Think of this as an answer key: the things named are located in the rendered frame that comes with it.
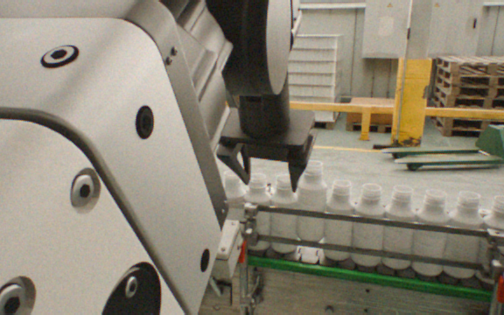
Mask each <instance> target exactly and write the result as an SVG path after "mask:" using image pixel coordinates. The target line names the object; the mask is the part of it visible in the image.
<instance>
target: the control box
mask: <svg viewBox="0 0 504 315"><path fill-rule="evenodd" d="M221 234H222V238H221V241H220V246H219V249H218V252H217V255H216V257H215V260H214V263H213V267H212V270H211V273H210V277H209V279H208V281H209V303H210V304H215V305H224V306H229V307H230V306H231V293H230V286H227V285H222V284H218V283H217V281H216V280H215V278H214V276H217V277H226V278H231V277H232V275H233V273H234V270H235V265H236V263H237V260H238V257H239V255H240V253H241V249H239V250H237V244H238V243H239V241H240V240H241V231H240V226H239V222H238V221H237V220H225V223H224V226H223V229H222V231H221Z"/></svg>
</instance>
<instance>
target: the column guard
mask: <svg viewBox="0 0 504 315"><path fill-rule="evenodd" d="M403 62H404V59H403V58H399V64H398V72H397V81H396V92H395V107H394V115H393V127H392V136H391V142H390V143H388V144H392V143H394V142H395V141H396V131H397V123H398V114H399V105H400V95H401V86H402V78H403ZM431 62H432V59H430V58H427V59H406V68H405V77H404V86H403V94H402V112H401V120H400V129H399V137H398V143H400V144H401V145H404V146H416V147H421V139H422V132H424V118H425V111H426V103H427V91H428V86H429V81H430V75H431Z"/></svg>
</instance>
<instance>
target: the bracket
mask: <svg viewBox="0 0 504 315"><path fill-rule="evenodd" d="M270 185H271V183H270V182H266V190H267V192H268V193H274V192H275V191H274V189H273V188H272V187H270ZM478 212H479V214H481V215H489V214H490V213H491V210H487V209H479V211H478ZM257 213H258V203H253V202H246V204H245V205H244V207H243V215H249V218H247V219H239V226H240V231H241V240H240V241H239V243H238V244H237V250H239V249H241V253H240V255H239V257H238V262H239V264H240V298H239V305H240V315H253V313H254V311H255V308H256V307H257V305H258V302H262V290H258V289H257V286H258V284H262V272H260V271H253V283H254V284H255V285H254V287H253V289H252V291H251V292H250V294H249V293H248V246H251V247H255V246H256V244H257V243H258V233H257V232H253V231H254V230H255V228H256V218H253V216H256V215H257ZM487 230H488V232H487V237H486V240H487V242H488V244H489V245H492V246H493V247H492V248H487V251H486V258H487V260H488V261H489V262H490V263H488V262H482V263H481V264H482V265H481V270H480V273H481V275H482V277H483V278H487V279H493V280H495V281H494V286H493V295H492V299H491V304H490V308H489V313H488V315H500V313H501V304H502V303H504V251H500V250H499V249H498V248H497V246H499V247H504V231H503V230H498V229H490V228H488V229H487ZM252 305H253V307H252ZM248 307H249V312H248Z"/></svg>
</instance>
